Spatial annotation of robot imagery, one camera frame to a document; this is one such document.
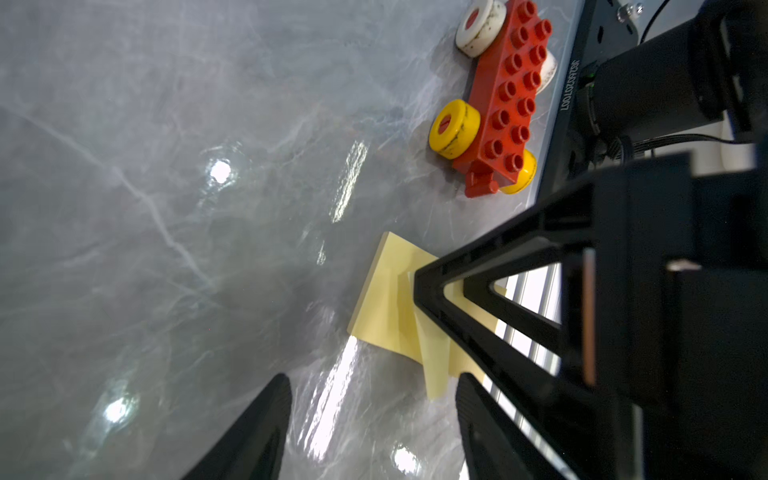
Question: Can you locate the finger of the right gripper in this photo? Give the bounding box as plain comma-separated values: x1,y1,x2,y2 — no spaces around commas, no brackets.
414,181,594,336

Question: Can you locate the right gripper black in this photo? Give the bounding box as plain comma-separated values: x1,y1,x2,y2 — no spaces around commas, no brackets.
426,155,767,479

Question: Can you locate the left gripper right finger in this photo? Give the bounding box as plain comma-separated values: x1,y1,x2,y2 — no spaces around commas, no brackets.
455,372,570,479

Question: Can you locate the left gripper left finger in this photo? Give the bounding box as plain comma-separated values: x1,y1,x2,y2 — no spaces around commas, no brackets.
185,373,292,479

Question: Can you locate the yellow memo pad front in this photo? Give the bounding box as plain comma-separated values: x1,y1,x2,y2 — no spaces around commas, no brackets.
348,232,485,400

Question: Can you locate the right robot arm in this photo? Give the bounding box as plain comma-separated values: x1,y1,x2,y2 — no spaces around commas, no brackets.
413,1,767,479

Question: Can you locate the red toy car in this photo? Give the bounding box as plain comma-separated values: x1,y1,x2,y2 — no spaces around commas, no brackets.
428,1,557,198

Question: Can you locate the aluminium front rail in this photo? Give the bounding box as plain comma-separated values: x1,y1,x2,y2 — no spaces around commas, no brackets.
482,263,578,479

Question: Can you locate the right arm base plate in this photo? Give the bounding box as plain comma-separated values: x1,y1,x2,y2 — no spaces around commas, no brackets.
535,1,723,200

